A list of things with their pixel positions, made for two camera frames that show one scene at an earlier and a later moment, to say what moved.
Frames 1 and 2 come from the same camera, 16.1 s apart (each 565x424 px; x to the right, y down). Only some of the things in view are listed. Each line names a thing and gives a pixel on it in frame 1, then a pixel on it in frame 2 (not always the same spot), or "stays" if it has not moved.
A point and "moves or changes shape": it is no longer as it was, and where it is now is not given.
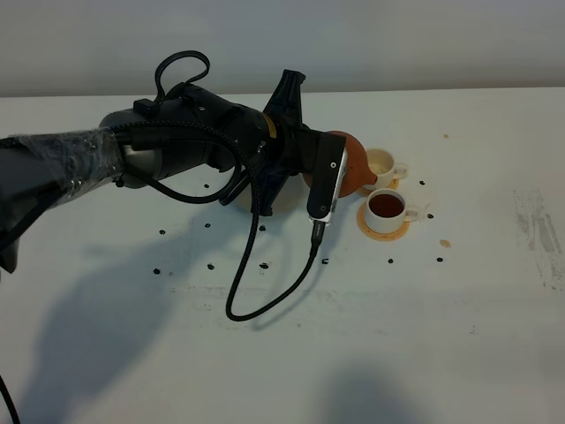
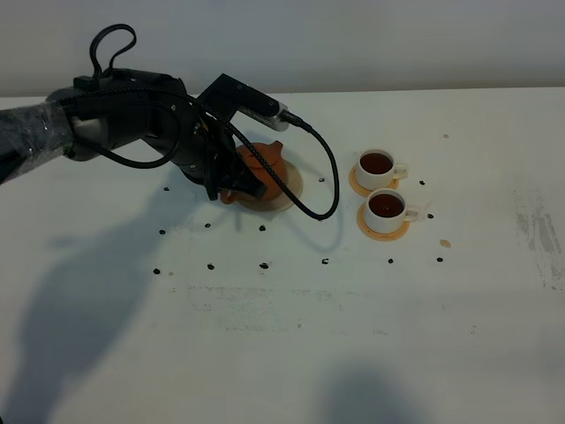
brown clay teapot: (357, 172) moves or changes shape
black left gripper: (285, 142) -> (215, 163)
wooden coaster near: (379, 236) stays
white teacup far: (386, 170) stays
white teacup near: (386, 211) stays
